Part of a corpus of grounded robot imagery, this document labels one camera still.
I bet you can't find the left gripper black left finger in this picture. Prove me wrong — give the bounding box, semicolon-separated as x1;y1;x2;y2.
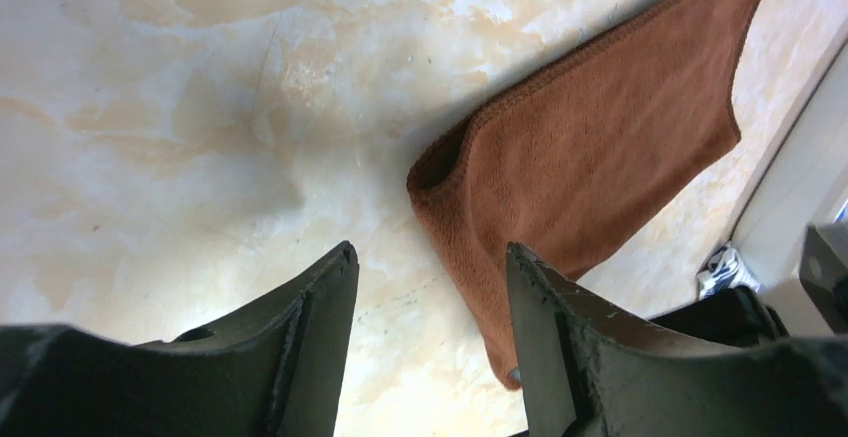
1;241;359;436

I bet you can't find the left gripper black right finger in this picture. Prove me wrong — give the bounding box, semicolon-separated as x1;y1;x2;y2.
506;243;847;436

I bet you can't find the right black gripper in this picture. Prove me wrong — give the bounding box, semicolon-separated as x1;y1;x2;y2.
651;222;847;348

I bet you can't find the brown towel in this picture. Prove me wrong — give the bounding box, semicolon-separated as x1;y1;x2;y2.
406;0;761;390

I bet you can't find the blue white striped towel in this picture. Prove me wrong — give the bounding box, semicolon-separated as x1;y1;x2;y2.
696;243;762;300

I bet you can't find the white plastic bin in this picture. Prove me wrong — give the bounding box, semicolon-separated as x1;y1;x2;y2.
731;47;847;288

